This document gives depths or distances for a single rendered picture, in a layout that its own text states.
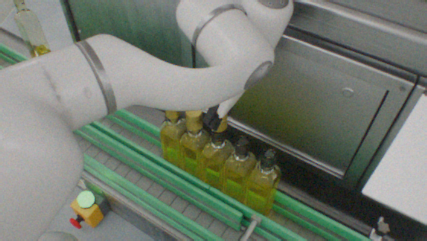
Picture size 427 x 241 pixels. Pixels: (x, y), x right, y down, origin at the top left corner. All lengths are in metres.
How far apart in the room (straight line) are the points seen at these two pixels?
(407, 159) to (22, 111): 0.65
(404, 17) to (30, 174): 0.54
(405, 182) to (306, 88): 0.28
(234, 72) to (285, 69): 0.34
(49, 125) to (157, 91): 0.12
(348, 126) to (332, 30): 0.21
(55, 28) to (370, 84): 1.46
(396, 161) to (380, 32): 0.28
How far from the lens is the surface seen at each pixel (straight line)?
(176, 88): 0.38
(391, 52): 0.64
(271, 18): 0.48
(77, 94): 0.37
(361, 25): 0.63
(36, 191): 0.34
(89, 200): 1.03
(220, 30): 0.43
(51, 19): 1.90
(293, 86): 0.74
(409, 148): 0.75
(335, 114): 0.75
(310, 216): 0.88
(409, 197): 0.85
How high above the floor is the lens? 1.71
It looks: 49 degrees down
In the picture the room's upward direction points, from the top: straight up
